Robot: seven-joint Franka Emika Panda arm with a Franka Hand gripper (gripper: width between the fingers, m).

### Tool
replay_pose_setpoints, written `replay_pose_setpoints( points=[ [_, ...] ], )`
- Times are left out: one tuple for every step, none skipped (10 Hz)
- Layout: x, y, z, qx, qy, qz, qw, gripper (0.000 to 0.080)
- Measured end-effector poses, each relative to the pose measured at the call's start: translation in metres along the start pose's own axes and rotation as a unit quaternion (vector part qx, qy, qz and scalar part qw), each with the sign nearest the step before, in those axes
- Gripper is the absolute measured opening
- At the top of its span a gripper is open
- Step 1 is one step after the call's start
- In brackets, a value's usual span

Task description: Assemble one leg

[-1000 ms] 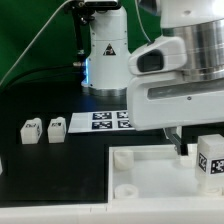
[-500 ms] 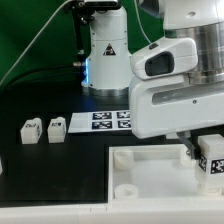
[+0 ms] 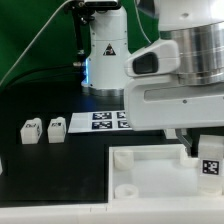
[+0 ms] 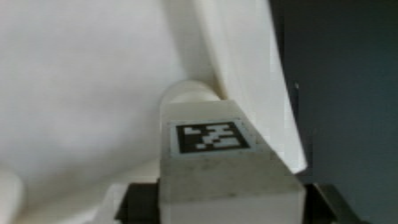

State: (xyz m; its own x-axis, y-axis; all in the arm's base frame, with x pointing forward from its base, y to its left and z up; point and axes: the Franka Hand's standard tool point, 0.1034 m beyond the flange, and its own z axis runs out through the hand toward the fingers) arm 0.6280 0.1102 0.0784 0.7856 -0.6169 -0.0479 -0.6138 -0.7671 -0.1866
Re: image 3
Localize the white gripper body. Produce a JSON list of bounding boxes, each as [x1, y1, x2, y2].
[[124, 75, 224, 131]]

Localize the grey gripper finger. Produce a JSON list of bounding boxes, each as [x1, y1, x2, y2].
[[175, 129, 193, 156]]

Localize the white square table top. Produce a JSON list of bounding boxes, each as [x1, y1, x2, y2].
[[106, 143, 224, 203]]

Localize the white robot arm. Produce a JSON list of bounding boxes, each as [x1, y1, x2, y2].
[[84, 0, 224, 131]]

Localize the white marker sheet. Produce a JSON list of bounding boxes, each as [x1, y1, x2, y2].
[[68, 110, 131, 133]]

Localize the white part left edge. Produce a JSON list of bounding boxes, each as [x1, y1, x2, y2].
[[0, 158, 3, 175]]

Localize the white front rail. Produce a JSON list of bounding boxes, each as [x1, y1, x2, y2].
[[0, 198, 224, 224]]

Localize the black cable on table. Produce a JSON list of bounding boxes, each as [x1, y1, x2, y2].
[[0, 65, 84, 98]]

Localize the white cable right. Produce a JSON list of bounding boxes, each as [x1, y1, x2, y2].
[[133, 0, 153, 46]]

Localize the white cable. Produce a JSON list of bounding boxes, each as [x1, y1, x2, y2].
[[0, 0, 75, 88], [133, 0, 153, 46]]

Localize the black camera stand pole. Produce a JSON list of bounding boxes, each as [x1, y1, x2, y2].
[[63, 0, 94, 64]]

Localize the white cable left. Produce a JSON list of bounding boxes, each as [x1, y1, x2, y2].
[[0, 0, 75, 88]]

